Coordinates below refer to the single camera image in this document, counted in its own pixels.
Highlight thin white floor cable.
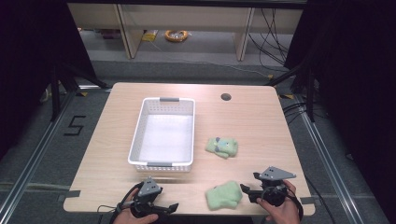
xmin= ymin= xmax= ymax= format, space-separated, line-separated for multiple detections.
xmin=148 ymin=39 xmax=273 ymax=79

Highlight white plastic basket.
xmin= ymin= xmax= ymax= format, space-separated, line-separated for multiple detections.
xmin=127 ymin=96 xmax=196 ymax=174

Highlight beige wooden shelf unit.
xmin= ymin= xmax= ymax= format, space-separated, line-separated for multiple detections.
xmin=66 ymin=3 xmax=304 ymax=62

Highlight yellow packet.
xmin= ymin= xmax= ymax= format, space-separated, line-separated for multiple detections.
xmin=141 ymin=29 xmax=159 ymax=43

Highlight green plush toy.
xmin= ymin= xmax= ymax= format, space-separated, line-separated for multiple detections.
xmin=205 ymin=136 xmax=239 ymax=160

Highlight plain green glove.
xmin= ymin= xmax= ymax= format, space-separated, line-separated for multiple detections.
xmin=205 ymin=180 xmax=244 ymax=211

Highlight black floor cables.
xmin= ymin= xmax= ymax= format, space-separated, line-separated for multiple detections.
xmin=280 ymin=102 xmax=309 ymax=126

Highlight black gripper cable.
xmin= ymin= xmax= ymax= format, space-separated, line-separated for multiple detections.
xmin=286 ymin=188 xmax=304 ymax=222
xmin=96 ymin=182 xmax=145 ymax=224

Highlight black metal stand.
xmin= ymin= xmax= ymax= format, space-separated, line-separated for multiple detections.
xmin=264 ymin=64 xmax=316 ymax=123
xmin=49 ymin=63 xmax=110 ymax=122

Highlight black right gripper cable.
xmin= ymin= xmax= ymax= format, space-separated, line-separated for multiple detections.
xmin=286 ymin=188 xmax=304 ymax=222

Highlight person's right hand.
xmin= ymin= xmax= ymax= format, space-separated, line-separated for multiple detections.
xmin=257 ymin=179 xmax=302 ymax=224

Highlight aluminium floor rail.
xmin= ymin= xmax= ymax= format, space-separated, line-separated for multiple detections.
xmin=0 ymin=89 xmax=78 ymax=220
xmin=297 ymin=92 xmax=366 ymax=224

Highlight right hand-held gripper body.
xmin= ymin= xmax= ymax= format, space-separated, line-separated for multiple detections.
xmin=253 ymin=166 xmax=297 ymax=207

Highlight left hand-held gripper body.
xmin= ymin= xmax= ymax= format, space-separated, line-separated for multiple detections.
xmin=130 ymin=176 xmax=163 ymax=218

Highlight black hanging cables bundle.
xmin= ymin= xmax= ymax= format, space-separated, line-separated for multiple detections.
xmin=247 ymin=7 xmax=291 ymax=72

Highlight black tape floor mark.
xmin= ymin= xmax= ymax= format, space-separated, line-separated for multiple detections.
xmin=63 ymin=115 xmax=88 ymax=137

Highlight person's left hand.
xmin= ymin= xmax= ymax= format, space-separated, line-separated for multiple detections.
xmin=112 ymin=188 xmax=160 ymax=224

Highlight black curtain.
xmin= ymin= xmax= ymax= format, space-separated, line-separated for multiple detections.
xmin=0 ymin=0 xmax=97 ymax=160
xmin=283 ymin=0 xmax=396 ymax=223

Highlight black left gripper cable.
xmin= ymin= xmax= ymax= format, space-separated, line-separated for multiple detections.
xmin=96 ymin=182 xmax=145 ymax=224

